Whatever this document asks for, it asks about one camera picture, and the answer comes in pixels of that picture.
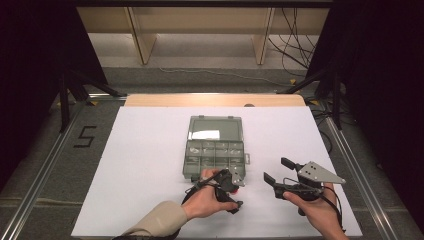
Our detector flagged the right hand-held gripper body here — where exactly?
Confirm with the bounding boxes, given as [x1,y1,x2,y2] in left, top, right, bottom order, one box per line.
[273,160,347,202]

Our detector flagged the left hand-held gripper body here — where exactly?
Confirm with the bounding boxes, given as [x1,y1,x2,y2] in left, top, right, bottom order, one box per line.
[213,165,246,203]

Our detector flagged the grey transparent compartment box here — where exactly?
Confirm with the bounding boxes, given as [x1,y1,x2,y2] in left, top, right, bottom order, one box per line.
[182,114,251,183]

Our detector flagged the person's left hand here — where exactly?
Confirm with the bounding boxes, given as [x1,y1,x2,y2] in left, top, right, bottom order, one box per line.
[181,168,239,222]

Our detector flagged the person's right hand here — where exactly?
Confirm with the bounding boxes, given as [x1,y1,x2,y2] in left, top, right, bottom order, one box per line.
[283,182,349,240]

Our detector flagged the black metal stand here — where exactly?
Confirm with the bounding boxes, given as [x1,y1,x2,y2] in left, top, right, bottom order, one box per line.
[58,68,128,134]
[278,64,344,131]

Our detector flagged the black curtain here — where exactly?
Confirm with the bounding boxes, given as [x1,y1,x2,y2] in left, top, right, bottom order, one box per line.
[306,0,424,231]
[0,0,109,191]

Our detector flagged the light wooden shelf unit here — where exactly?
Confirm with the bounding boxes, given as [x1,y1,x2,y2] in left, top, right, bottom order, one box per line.
[75,6,331,66]

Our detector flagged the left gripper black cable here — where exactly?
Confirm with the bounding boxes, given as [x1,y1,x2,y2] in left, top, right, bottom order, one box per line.
[181,172,231,205]

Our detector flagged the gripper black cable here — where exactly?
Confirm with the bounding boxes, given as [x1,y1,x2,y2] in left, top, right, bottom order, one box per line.
[181,172,231,205]
[320,185,346,233]

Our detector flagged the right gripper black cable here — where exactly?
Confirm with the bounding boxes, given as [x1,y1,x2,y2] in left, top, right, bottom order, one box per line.
[320,185,346,233]

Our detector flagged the aluminium frame rail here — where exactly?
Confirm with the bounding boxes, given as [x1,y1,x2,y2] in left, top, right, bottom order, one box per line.
[0,99,88,240]
[87,93,128,102]
[324,116,399,240]

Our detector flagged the white floor cable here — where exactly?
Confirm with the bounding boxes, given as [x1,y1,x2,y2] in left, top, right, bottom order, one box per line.
[159,67,291,88]

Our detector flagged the bundle of black cables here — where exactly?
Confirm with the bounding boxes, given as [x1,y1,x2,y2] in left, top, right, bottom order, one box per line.
[268,7,318,78]

